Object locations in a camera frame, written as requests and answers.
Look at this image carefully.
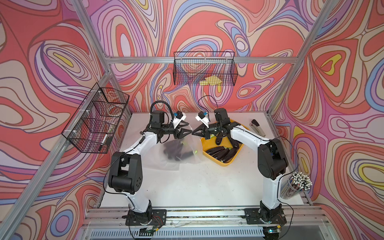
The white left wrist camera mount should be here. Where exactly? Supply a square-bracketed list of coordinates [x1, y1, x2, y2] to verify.
[172, 111, 187, 128]

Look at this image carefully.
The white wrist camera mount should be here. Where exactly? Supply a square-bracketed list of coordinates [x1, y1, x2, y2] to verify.
[195, 111, 210, 128]
[172, 111, 187, 128]

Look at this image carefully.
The black wire basket left wall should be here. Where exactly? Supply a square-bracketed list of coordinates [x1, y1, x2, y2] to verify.
[62, 83, 130, 154]

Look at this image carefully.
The aluminium frame post right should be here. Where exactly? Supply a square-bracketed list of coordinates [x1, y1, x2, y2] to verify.
[267, 1, 339, 116]

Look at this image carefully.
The black wire basket wall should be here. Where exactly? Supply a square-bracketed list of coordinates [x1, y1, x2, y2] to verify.
[173, 50, 238, 86]
[62, 83, 130, 154]

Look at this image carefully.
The aluminium frame post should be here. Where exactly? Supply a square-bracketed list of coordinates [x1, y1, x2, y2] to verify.
[1, 1, 119, 240]
[267, 1, 339, 116]

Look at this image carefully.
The black corrugated cable hose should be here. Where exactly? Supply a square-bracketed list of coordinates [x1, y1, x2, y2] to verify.
[149, 100, 175, 121]

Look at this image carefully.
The yellow cloth in basket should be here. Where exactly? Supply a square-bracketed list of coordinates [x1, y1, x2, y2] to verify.
[199, 76, 223, 86]

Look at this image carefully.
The aluminium horizontal back bar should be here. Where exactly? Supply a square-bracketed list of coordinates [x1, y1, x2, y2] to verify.
[106, 57, 299, 64]

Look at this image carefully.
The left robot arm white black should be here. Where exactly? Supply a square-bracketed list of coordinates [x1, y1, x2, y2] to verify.
[108, 111, 192, 224]

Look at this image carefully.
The clear zip-top plastic bag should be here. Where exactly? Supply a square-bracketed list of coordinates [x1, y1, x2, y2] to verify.
[155, 135, 202, 171]

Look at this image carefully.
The grey black stapler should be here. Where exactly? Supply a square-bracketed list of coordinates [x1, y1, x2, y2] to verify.
[250, 119, 266, 137]

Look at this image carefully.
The black wire basket back wall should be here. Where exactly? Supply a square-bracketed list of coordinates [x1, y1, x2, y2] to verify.
[173, 50, 238, 86]

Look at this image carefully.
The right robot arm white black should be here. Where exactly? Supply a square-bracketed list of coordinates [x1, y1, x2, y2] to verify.
[192, 108, 289, 223]

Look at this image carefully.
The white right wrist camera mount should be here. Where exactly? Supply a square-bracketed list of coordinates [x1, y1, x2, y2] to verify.
[195, 111, 210, 128]

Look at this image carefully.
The purple eggplant in tray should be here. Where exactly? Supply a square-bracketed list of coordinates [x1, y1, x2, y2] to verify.
[206, 146, 226, 156]
[213, 149, 230, 161]
[222, 148, 238, 163]

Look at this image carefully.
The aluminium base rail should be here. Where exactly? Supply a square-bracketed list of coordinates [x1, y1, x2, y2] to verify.
[78, 206, 337, 240]

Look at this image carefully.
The aluminium frame post left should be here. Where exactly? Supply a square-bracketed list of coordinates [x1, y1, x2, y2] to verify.
[1, 1, 119, 240]

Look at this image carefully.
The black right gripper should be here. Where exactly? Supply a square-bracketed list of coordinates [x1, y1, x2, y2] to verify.
[191, 122, 222, 140]

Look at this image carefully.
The yellow plastic tray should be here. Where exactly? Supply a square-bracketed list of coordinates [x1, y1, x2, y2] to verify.
[195, 118, 243, 167]

